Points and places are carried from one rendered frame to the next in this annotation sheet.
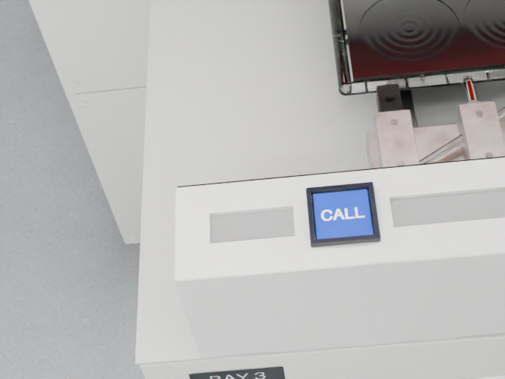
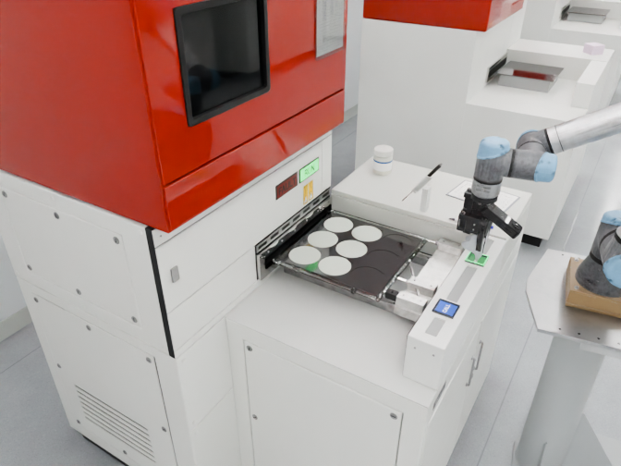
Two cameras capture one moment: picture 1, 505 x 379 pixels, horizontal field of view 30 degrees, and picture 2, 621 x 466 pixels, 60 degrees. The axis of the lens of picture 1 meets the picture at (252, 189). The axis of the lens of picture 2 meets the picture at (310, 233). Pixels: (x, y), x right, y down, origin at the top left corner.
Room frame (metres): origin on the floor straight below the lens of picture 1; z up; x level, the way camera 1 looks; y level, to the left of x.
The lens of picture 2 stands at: (0.29, 1.04, 1.86)
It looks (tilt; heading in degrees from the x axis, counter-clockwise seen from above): 32 degrees down; 296
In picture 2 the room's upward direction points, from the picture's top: straight up
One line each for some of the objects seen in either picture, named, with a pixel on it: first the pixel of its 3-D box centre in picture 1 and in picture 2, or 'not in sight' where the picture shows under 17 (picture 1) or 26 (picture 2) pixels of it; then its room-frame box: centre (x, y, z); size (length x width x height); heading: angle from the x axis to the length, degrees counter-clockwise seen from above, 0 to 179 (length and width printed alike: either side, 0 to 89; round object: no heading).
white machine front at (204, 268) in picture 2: not in sight; (261, 225); (1.02, -0.14, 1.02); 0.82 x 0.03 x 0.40; 84
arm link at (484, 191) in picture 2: not in sight; (485, 187); (0.42, -0.33, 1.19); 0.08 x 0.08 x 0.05
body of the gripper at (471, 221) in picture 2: not in sight; (478, 212); (0.43, -0.33, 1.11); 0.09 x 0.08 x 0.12; 174
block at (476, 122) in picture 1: (482, 144); (422, 287); (0.53, -0.22, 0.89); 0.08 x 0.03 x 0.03; 174
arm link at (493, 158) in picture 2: not in sight; (493, 160); (0.41, -0.33, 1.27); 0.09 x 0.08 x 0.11; 7
